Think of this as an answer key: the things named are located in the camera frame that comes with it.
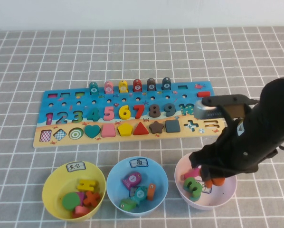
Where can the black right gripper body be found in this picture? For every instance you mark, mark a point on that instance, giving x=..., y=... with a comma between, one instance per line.
x=251, y=142

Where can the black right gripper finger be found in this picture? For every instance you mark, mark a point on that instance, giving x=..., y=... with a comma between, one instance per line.
x=205, y=174

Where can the orange wooden number 10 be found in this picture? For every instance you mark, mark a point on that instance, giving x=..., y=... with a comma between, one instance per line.
x=218, y=182

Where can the paper label inside pink bowl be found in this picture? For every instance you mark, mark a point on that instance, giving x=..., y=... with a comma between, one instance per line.
x=207, y=190

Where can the pink plastic bowl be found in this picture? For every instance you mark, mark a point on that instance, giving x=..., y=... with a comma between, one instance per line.
x=224, y=197

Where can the blue plastic bowl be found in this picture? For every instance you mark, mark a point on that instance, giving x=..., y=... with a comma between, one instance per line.
x=161, y=180

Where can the orange fish piece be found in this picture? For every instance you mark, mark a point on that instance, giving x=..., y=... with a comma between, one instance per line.
x=151, y=192

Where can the teal fish piece number 2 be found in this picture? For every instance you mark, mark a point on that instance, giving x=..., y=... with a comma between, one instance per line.
x=139, y=194

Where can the magenta fish piece number 1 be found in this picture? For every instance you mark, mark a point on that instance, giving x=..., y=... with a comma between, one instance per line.
x=132, y=180

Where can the paper label inside blue bowl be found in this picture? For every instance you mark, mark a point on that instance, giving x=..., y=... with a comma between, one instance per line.
x=133, y=190

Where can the colourful wooden puzzle board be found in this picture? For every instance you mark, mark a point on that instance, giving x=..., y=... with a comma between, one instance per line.
x=132, y=141

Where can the green fish piece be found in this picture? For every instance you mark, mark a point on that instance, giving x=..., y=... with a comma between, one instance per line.
x=127, y=204

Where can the brown fish piece number 8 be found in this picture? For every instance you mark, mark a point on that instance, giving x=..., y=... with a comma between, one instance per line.
x=151, y=85

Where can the red fish piece number 7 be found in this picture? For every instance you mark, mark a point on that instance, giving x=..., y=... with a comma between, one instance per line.
x=137, y=86

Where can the yellow fish piece number 6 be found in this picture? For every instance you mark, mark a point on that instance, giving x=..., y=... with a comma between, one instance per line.
x=123, y=87

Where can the magenta wooden shape piece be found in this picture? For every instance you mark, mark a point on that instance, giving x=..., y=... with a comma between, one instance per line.
x=82, y=196

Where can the pink fish piece number 5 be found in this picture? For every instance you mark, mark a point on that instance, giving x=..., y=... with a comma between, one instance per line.
x=109, y=88

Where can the coral wooden shape piece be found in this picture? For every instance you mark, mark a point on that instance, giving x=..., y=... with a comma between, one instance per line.
x=81, y=211

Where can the paper label on yellow bowl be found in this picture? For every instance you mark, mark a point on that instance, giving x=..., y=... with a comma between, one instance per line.
x=76, y=166

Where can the teal fish piece number 4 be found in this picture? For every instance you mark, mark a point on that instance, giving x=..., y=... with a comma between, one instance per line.
x=94, y=89

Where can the yellow plastic bowl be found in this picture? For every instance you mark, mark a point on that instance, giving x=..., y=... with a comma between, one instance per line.
x=51, y=190

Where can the magenta wooden number 1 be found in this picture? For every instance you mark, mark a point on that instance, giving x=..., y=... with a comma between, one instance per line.
x=192, y=173

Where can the green wooden number 3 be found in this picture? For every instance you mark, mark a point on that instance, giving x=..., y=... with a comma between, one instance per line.
x=188, y=184

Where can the grey-blue wooden square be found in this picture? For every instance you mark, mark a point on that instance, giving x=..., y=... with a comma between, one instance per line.
x=173, y=126

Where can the paper label on blue rim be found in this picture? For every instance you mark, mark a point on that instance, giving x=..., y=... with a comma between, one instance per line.
x=139, y=163

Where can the brown wooden star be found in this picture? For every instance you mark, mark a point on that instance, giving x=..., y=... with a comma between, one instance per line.
x=156, y=127

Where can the red wooden minus sign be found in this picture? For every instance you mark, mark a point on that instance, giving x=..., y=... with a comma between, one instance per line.
x=203, y=94

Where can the grey-blue wooden number 9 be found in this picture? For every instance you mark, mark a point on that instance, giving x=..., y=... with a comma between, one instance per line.
x=173, y=110

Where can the red wooden triangle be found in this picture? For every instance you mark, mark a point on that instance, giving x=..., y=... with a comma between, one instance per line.
x=140, y=130

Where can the brown wooden number 8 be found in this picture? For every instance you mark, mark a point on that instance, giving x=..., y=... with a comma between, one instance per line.
x=155, y=107

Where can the yellow wooden pentagon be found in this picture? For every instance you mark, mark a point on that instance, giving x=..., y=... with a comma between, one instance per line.
x=125, y=130

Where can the red wooden number 7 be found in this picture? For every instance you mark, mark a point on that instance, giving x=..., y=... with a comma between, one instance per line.
x=140, y=108

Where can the dark blue fish number 9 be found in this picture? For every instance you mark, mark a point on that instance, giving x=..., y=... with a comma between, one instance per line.
x=166, y=84

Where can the yellow wooden number 6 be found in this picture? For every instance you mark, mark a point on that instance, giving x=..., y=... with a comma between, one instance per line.
x=122, y=114

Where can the pink wooden trapezoid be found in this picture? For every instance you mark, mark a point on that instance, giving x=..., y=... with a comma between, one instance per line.
x=109, y=131

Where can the pink wooden number 5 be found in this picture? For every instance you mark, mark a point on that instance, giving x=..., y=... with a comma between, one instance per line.
x=109, y=117

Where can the orange wooden cross sign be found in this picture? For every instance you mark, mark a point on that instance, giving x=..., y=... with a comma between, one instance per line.
x=91, y=199

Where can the yellow wooden equals sign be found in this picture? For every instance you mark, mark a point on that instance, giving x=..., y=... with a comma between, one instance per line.
x=86, y=185

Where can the teal wooden heart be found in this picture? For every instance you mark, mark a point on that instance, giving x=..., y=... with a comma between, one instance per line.
x=92, y=130

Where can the teal wooden number 4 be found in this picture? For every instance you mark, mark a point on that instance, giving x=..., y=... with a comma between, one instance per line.
x=95, y=116

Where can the green wooden circle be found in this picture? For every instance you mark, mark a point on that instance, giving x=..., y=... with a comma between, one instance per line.
x=70, y=201

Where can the grey white-checked tablecloth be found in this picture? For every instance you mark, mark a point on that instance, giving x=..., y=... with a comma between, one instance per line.
x=61, y=59

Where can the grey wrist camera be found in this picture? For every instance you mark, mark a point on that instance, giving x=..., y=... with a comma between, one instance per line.
x=208, y=111

